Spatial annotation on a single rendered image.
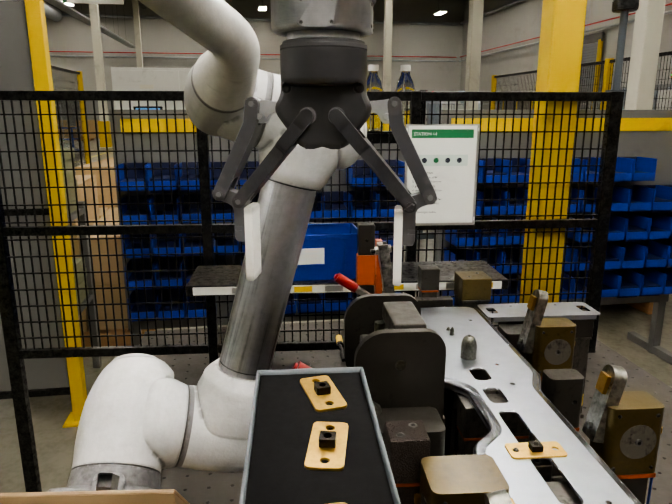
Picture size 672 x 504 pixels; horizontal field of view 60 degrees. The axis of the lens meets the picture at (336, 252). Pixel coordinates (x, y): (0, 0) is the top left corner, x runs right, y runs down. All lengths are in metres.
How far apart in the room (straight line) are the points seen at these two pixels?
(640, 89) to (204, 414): 5.17
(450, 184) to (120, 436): 1.19
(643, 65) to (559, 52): 3.89
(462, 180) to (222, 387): 1.04
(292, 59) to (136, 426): 0.79
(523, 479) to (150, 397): 0.65
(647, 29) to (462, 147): 4.16
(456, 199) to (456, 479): 1.23
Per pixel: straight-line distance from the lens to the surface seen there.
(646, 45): 5.87
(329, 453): 0.61
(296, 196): 1.04
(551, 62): 1.97
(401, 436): 0.76
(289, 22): 0.50
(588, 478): 0.93
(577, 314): 1.58
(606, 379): 1.02
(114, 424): 1.13
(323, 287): 1.61
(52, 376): 3.20
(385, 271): 1.26
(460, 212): 1.86
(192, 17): 0.70
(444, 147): 1.82
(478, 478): 0.74
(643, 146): 3.81
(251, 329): 1.09
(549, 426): 1.03
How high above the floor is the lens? 1.49
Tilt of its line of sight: 14 degrees down
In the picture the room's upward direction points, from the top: straight up
